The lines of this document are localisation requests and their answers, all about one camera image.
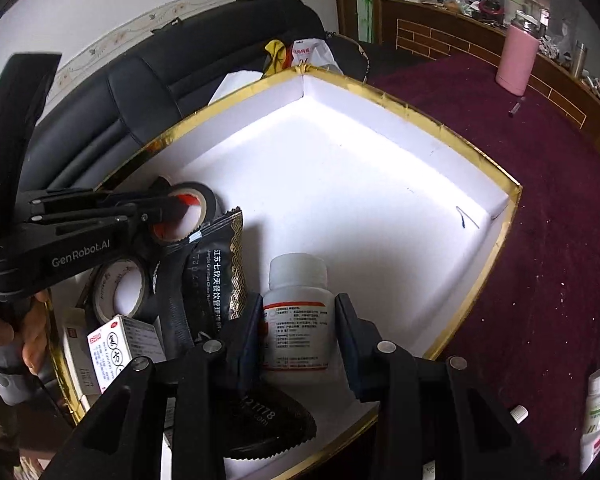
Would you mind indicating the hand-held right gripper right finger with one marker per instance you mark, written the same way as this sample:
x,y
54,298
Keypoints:
x,y
348,347

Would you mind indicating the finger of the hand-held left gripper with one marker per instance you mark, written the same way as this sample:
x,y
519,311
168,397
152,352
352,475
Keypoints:
x,y
105,215
161,186

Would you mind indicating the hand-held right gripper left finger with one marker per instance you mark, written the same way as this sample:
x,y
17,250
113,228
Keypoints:
x,y
252,332

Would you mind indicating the black tape roll red core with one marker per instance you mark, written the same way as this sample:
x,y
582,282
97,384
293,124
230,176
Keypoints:
x,y
202,200

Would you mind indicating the white bottle red label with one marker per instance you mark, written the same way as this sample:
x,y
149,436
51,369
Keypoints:
x,y
297,320

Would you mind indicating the black foil pouch gold pattern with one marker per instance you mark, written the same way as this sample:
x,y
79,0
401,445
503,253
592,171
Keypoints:
x,y
215,280

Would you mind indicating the black tape roll white core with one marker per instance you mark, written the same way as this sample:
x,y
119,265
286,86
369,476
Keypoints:
x,y
105,305

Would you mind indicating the white carton red print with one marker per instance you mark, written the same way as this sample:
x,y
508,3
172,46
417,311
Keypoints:
x,y
125,345

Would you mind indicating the gold-rimmed white box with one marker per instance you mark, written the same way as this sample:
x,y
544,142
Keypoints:
x,y
380,210

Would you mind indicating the person's left hand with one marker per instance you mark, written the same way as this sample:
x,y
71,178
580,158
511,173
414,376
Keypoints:
x,y
35,330

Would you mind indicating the black leather sofa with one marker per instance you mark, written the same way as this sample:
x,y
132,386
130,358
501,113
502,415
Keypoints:
x,y
130,100

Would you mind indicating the white cardboard sheet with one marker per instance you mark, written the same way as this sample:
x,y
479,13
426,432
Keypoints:
x,y
235,87

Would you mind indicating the white flat box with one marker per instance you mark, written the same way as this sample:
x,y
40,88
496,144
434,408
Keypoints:
x,y
77,350

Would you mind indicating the yellow snack bag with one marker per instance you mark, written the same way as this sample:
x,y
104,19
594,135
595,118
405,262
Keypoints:
x,y
277,57

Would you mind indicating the red and white snack bag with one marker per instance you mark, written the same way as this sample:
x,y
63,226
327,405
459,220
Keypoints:
x,y
315,55

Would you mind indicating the black cushion gold trim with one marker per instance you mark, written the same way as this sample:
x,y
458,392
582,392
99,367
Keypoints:
x,y
350,57

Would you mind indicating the maroon velvet tablecloth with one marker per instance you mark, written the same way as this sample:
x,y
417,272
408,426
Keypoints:
x,y
555,240

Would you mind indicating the white bottle green label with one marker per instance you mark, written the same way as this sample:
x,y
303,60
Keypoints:
x,y
597,410

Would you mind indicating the bamboo painted panel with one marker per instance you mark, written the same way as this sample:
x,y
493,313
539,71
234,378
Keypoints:
x,y
364,0

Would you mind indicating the dark pen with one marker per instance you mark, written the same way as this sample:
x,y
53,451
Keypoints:
x,y
516,108

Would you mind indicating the wooden counter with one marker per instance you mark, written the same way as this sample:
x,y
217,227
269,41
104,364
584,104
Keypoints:
x,y
480,45

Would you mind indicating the pink thermos bottle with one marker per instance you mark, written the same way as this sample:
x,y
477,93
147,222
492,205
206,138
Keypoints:
x,y
517,60

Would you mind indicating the steel thermos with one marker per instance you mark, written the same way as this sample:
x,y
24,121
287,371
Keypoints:
x,y
580,57

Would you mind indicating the white tumbler green lid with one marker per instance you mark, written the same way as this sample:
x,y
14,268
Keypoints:
x,y
516,5

